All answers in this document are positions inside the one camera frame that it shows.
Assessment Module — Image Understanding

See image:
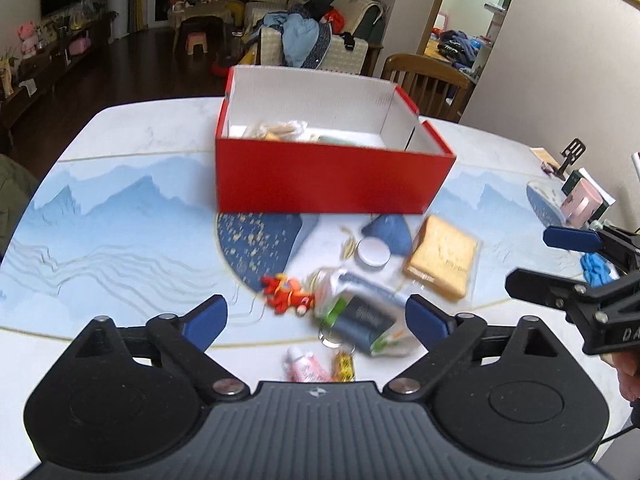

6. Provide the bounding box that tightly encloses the black phone stand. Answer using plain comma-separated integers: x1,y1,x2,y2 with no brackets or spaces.
553,138,586,179

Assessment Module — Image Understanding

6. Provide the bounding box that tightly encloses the red white cardboard box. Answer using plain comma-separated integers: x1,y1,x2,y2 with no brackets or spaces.
215,65,456,214

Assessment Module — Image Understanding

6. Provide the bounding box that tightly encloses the clear bag with items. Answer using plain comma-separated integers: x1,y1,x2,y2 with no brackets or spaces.
305,268,419,356

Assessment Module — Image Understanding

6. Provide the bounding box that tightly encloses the small round coffee table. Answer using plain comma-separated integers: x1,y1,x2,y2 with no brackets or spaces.
168,0,234,51

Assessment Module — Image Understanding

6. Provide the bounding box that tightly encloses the dark green booklet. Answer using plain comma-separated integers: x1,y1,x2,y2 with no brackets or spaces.
560,169,616,208

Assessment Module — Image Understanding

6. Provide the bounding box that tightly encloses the bag of cotton swabs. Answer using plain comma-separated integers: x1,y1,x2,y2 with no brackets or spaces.
242,120,307,142

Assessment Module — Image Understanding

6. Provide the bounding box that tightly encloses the packaged bread slice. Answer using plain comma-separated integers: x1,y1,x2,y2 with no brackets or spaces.
402,214,480,301

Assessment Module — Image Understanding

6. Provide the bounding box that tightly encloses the pink plush pig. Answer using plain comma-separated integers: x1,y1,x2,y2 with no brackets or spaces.
17,21,38,58

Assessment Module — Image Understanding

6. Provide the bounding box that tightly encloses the pink white small tube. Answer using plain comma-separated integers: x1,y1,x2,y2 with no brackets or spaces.
285,347,332,382

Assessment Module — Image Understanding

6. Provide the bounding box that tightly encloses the round silver tin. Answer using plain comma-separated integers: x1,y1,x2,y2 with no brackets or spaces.
356,236,390,269

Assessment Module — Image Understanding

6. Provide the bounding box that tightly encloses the pink plastic stool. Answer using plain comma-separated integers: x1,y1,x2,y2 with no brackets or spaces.
186,32,208,56

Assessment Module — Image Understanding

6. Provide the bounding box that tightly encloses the light blue jacket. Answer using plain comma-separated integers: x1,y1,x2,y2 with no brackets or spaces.
262,12,320,68

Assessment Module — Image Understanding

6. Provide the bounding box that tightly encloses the person right hand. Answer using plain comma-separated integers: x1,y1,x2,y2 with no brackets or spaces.
601,351,640,402

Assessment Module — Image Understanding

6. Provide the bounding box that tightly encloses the wooden dining chair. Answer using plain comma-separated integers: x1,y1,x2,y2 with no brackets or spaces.
381,53,473,122

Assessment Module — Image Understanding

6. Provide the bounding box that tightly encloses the yellow keychain charm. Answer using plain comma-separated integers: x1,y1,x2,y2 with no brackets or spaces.
333,351,356,382

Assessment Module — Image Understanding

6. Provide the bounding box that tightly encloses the sofa with white cover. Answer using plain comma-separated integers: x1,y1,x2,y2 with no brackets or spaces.
243,0,386,76

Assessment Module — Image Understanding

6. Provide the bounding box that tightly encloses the olive green jacket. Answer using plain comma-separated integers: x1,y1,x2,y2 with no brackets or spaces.
0,155,39,256

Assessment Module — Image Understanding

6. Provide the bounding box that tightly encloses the pink mug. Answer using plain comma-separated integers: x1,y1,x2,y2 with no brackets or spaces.
561,179,603,229

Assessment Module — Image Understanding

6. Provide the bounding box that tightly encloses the red orange toy figure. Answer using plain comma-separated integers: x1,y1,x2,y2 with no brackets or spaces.
260,273,314,316

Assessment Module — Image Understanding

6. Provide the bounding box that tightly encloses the blue cloth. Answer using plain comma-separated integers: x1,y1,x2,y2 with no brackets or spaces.
580,254,618,287

